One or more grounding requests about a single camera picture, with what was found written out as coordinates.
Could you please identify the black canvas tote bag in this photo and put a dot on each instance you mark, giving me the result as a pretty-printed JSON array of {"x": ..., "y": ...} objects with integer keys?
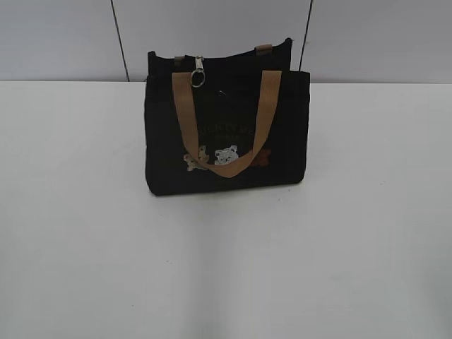
[{"x": 251, "y": 115}]

